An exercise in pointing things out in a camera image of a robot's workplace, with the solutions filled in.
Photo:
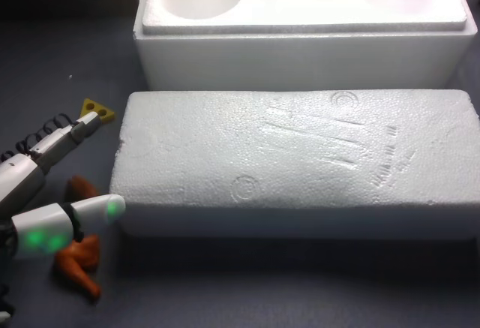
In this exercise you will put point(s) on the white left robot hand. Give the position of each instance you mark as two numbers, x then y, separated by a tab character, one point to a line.
37	230

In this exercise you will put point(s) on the white styrofoam lid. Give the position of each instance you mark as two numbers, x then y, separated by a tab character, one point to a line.
262	163

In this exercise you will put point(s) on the white styrofoam box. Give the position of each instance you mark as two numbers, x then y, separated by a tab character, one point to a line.
300	58

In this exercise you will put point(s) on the orange toy chicken wing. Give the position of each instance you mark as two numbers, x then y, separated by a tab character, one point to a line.
80	264

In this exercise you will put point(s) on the brown toy chicken piece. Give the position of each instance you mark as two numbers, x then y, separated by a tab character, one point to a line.
84	187

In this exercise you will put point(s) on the yellow triangle block with holes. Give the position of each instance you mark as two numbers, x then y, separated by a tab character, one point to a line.
105	114

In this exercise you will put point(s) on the grey table cloth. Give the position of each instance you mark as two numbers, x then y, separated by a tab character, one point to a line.
262	286

